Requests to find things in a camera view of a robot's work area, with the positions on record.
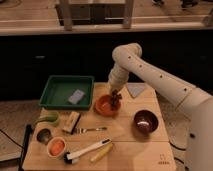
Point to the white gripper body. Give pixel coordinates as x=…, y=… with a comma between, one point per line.
x=117, y=79

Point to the dark grape bunch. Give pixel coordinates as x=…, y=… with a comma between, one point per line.
x=115, y=97

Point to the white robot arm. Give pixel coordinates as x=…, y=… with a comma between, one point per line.
x=186, y=97

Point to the red bowl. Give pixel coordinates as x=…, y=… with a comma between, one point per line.
x=103, y=105

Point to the dark brown bowl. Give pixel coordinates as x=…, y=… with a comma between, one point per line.
x=146, y=121

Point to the white bowl orange contents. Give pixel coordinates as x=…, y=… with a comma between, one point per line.
x=56, y=147

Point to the grey triangular cloth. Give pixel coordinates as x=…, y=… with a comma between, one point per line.
x=135, y=89

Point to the grey sponge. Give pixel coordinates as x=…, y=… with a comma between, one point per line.
x=76, y=96

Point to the green plastic tray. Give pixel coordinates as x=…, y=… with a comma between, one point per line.
x=59, y=88

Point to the wooden block eraser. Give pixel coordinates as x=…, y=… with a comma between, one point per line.
x=71, y=122

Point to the metal fork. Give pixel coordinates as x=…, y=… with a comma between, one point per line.
x=84, y=130

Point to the yellow stick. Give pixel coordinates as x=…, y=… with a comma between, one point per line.
x=101, y=153

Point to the black bar at board edge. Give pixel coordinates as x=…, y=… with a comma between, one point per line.
x=27, y=134

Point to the wooden frame structure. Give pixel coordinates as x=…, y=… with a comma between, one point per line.
x=73, y=13

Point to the white handled brush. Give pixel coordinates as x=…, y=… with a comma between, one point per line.
x=70, y=157

